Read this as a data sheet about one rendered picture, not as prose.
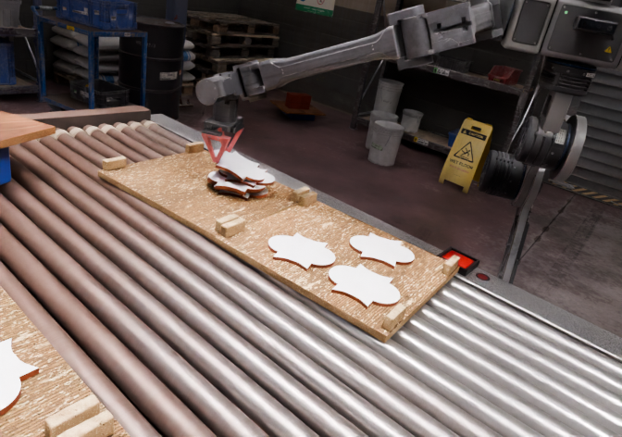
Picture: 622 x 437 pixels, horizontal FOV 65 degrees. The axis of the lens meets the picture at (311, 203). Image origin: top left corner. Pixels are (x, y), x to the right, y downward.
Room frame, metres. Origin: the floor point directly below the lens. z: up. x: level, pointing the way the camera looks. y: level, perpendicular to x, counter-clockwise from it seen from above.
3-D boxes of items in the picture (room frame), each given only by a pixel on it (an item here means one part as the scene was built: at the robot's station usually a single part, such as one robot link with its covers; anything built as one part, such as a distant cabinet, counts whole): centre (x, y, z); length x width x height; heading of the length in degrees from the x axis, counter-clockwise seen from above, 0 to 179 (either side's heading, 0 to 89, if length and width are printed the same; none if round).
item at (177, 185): (1.15, 0.27, 0.93); 0.41 x 0.35 x 0.02; 59
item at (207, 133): (1.13, 0.25, 1.06); 0.07 x 0.07 x 0.09; 83
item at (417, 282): (0.93, -0.08, 0.93); 0.41 x 0.35 x 0.02; 58
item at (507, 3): (1.42, -0.38, 1.45); 0.09 x 0.08 x 0.12; 77
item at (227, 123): (1.15, 0.24, 1.13); 0.10 x 0.07 x 0.07; 173
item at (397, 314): (0.71, -0.18, 0.95); 0.06 x 0.02 x 0.03; 148
